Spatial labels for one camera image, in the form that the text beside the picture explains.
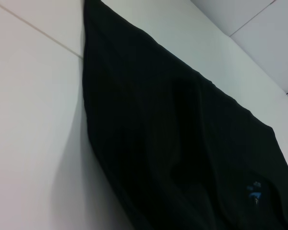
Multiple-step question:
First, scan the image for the black shirt with white print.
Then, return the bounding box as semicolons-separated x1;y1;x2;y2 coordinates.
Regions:
83;0;288;230

